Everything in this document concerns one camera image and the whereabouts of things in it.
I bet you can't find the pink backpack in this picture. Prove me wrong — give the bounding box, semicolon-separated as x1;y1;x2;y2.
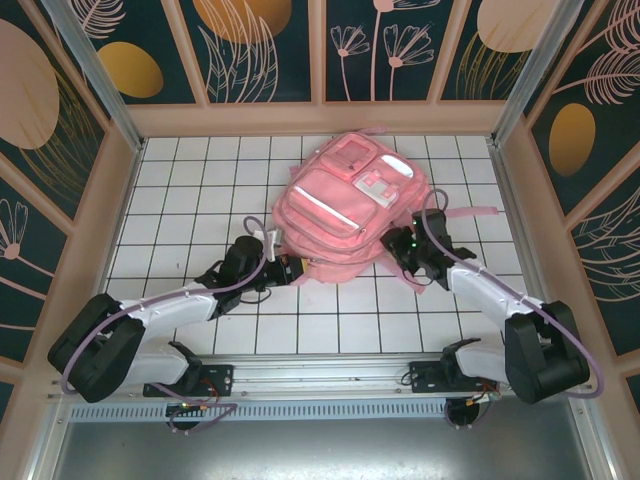
271;127;500;297

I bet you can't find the grey metal panel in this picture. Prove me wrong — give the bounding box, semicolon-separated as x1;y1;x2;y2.
29;419;617;480

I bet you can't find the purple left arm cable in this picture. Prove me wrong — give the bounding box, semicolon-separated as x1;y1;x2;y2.
59;215;267;435

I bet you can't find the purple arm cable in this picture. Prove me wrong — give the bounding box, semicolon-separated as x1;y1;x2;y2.
59;215;267;435
421;188;607;432

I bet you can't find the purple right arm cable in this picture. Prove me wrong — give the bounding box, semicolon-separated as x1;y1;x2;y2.
421;188;607;432

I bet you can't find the thin black left gripper cable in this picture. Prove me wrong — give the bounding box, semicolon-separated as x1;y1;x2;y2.
238;286;275;306

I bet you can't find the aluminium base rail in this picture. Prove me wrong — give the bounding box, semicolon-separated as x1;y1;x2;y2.
47;352;594;402

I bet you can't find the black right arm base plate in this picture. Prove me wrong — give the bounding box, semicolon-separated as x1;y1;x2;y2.
408;359;501;399

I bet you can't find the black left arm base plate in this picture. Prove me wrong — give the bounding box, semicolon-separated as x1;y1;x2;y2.
143;363;236;399

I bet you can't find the slotted grey cable duct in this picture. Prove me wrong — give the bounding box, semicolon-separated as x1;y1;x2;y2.
67;403;574;424

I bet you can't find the aluminium corner post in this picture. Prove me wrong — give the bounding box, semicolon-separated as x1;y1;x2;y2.
491;0;597;147
42;0;147;154

